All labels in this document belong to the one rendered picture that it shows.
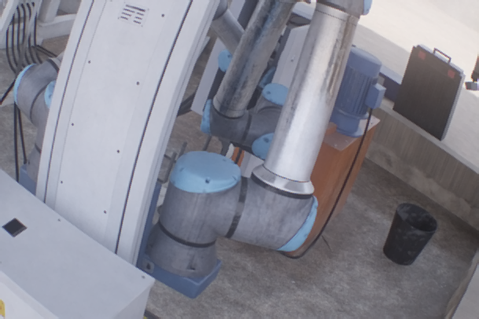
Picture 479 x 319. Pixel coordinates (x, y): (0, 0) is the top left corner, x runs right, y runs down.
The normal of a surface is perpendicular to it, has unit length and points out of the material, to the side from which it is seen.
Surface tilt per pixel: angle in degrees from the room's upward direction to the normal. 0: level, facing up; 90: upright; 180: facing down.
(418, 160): 90
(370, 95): 90
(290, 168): 80
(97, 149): 90
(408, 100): 90
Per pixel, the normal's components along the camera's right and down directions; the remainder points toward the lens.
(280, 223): 0.16, 0.27
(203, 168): 0.24, -0.88
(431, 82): -0.51, 0.20
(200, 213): 0.04, 0.44
